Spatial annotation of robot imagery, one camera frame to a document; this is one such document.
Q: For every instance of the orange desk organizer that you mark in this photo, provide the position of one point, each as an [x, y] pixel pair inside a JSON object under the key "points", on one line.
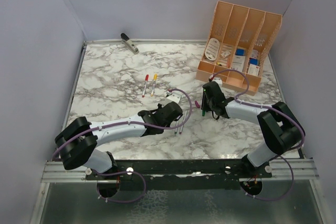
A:
{"points": [[237, 26]]}

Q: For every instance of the magenta-tipped white pen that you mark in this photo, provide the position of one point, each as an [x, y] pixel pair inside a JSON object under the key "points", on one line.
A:
{"points": [[183, 122]]}

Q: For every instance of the blue white box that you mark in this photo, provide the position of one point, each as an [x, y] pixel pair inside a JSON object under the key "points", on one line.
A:
{"points": [[240, 52]]}

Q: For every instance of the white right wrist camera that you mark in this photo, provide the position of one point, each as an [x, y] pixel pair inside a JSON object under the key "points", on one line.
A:
{"points": [[218, 80]]}

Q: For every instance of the white oval perforated plate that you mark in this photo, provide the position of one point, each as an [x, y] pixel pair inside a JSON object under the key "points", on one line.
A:
{"points": [[212, 49]]}

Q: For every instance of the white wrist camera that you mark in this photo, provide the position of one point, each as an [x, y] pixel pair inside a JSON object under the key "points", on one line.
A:
{"points": [[173, 96], [218, 80]]}

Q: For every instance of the red-tipped white pen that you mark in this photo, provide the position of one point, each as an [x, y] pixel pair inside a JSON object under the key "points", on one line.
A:
{"points": [[145, 87]]}

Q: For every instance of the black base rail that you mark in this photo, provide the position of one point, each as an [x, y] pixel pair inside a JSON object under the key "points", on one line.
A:
{"points": [[179, 174]]}

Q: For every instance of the white paper box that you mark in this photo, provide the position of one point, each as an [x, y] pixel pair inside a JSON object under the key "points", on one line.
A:
{"points": [[238, 63]]}

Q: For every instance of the orange-tipped white pen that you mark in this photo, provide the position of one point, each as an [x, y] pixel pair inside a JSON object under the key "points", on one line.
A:
{"points": [[153, 87]]}

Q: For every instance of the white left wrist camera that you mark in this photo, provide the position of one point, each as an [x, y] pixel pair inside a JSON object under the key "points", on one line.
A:
{"points": [[173, 96]]}

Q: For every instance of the grey black stapler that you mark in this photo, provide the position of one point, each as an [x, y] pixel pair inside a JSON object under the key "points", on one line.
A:
{"points": [[129, 43]]}

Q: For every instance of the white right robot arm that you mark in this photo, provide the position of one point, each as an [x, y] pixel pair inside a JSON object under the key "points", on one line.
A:
{"points": [[280, 128]]}

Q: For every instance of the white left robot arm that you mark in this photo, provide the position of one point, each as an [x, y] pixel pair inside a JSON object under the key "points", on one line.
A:
{"points": [[78, 141]]}

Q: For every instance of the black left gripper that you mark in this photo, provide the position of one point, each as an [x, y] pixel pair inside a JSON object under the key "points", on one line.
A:
{"points": [[160, 107]]}

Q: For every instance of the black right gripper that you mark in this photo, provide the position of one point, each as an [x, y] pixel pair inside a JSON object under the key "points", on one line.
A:
{"points": [[204, 106]]}

